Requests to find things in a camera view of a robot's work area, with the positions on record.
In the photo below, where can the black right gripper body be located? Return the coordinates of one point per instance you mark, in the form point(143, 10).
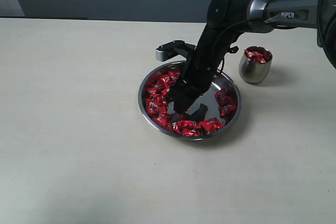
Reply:
point(212, 45)

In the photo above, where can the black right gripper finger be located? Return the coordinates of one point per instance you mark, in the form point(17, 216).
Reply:
point(177, 93)
point(192, 97)

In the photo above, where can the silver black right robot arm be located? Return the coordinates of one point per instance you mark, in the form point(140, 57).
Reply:
point(228, 19)

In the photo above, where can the steel cup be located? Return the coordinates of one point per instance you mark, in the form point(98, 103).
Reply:
point(252, 72)

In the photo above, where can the red candy in cup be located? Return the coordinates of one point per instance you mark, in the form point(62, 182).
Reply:
point(257, 56)

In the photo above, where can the red wrapped candy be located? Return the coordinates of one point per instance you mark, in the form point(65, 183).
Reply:
point(174, 75)
point(222, 97)
point(165, 81)
point(227, 109)
point(211, 126)
point(163, 120)
point(186, 128)

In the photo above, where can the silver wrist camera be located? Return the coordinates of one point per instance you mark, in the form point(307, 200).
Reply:
point(172, 49)

